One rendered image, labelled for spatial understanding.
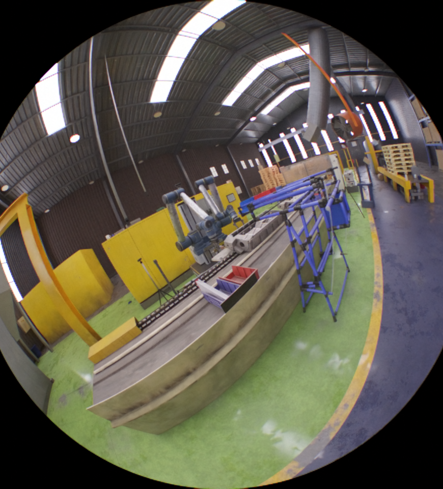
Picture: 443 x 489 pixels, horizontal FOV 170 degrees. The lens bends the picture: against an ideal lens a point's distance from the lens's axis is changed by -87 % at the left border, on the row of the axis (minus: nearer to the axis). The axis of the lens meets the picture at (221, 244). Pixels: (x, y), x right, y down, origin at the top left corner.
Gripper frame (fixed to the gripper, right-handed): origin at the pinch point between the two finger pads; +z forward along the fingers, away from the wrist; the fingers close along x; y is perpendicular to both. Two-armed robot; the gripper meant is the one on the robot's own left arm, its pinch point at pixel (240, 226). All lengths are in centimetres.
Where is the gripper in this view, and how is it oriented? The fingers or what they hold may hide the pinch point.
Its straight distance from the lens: 236.7
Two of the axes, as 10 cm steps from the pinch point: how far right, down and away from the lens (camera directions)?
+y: 2.5, -2.8, -9.3
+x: 8.2, -4.5, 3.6
